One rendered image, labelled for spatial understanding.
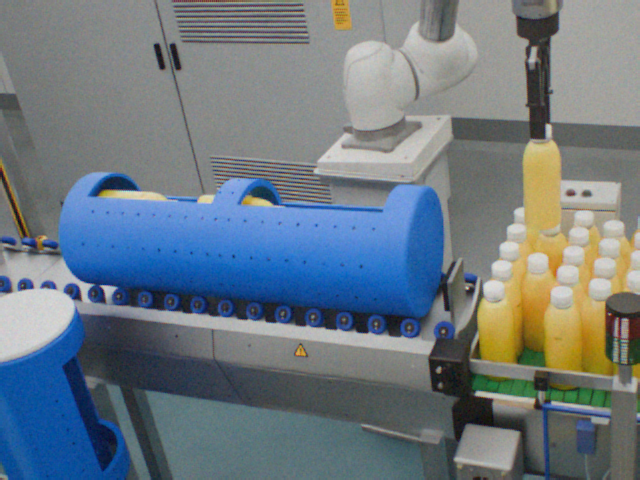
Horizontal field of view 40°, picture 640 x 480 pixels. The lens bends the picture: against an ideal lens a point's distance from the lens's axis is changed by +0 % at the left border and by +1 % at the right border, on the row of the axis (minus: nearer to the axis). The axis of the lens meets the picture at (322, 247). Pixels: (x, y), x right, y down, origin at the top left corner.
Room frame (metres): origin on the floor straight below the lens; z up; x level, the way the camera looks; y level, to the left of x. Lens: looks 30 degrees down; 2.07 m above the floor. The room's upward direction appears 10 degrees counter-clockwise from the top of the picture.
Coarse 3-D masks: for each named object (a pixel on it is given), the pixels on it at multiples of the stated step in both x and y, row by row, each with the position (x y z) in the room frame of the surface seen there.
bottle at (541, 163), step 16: (528, 144) 1.54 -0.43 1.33; (544, 144) 1.52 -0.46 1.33; (528, 160) 1.52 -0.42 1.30; (544, 160) 1.50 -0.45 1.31; (560, 160) 1.52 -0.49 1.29; (528, 176) 1.52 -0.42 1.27; (544, 176) 1.50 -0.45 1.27; (560, 176) 1.52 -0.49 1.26; (528, 192) 1.52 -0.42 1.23; (544, 192) 1.50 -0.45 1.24; (560, 192) 1.52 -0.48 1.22; (528, 208) 1.52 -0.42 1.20; (544, 208) 1.50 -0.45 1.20; (560, 208) 1.52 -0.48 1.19; (528, 224) 1.52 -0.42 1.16; (544, 224) 1.50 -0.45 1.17
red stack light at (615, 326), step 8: (608, 312) 1.07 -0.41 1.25; (608, 320) 1.07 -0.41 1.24; (616, 320) 1.06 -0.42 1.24; (624, 320) 1.05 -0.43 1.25; (632, 320) 1.05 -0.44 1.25; (608, 328) 1.07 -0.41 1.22; (616, 328) 1.06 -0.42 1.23; (624, 328) 1.05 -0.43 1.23; (632, 328) 1.05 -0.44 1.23; (616, 336) 1.06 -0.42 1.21; (624, 336) 1.05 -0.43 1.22; (632, 336) 1.05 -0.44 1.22
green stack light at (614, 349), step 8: (608, 336) 1.07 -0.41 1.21; (608, 344) 1.07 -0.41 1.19; (616, 344) 1.06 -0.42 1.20; (624, 344) 1.05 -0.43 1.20; (632, 344) 1.05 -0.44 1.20; (608, 352) 1.07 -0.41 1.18; (616, 352) 1.06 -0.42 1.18; (624, 352) 1.05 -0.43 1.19; (632, 352) 1.05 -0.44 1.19; (616, 360) 1.06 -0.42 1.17; (624, 360) 1.05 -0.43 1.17; (632, 360) 1.05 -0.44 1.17
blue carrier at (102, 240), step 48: (96, 192) 2.02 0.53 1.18; (240, 192) 1.76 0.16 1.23; (432, 192) 1.66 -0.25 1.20; (96, 240) 1.83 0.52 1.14; (144, 240) 1.77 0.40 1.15; (192, 240) 1.71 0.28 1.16; (240, 240) 1.66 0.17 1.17; (288, 240) 1.61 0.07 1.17; (336, 240) 1.57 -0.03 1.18; (384, 240) 1.52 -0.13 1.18; (432, 240) 1.64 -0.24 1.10; (144, 288) 1.81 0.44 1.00; (192, 288) 1.73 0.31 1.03; (240, 288) 1.66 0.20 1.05; (288, 288) 1.60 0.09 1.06; (336, 288) 1.54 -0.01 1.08; (384, 288) 1.49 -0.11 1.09; (432, 288) 1.61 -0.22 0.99
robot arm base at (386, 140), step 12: (348, 132) 2.41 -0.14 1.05; (360, 132) 2.29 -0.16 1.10; (372, 132) 2.27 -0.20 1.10; (384, 132) 2.27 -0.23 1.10; (396, 132) 2.27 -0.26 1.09; (408, 132) 2.30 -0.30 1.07; (348, 144) 2.32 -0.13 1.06; (360, 144) 2.29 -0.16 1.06; (372, 144) 2.27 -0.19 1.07; (384, 144) 2.24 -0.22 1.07; (396, 144) 2.25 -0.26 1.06
